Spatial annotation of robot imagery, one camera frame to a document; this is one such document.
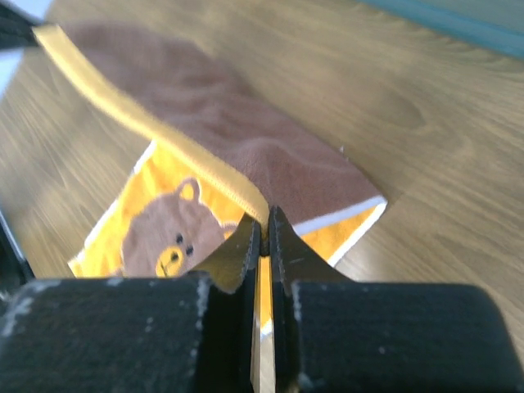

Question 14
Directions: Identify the teal plastic tub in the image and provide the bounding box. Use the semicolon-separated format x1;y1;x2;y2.
365;0;523;59

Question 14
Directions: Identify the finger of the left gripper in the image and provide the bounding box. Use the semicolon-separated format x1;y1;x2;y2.
0;3;39;52

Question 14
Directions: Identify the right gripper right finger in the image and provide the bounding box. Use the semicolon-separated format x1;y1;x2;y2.
269;207;523;392

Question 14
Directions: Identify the yellow brown bear towel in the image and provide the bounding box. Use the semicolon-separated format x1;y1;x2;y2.
34;22;387;278

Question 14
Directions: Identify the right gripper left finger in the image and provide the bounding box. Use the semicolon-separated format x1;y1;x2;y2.
1;216;260;392

